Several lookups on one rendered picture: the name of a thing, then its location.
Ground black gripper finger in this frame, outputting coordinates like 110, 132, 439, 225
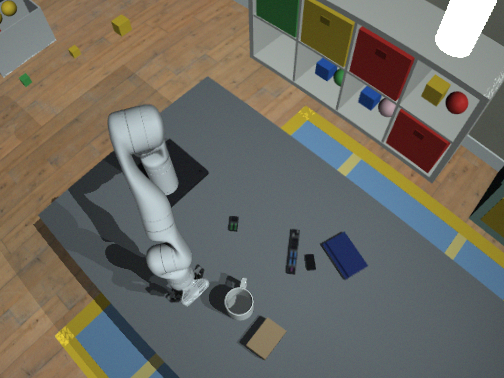
194, 264, 204, 279
165, 291, 182, 303

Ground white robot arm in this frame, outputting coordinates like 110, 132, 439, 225
108, 104, 209, 306

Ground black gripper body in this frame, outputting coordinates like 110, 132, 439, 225
171, 273, 197, 295

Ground tan rectangular block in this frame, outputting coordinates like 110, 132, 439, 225
246, 317, 286, 360

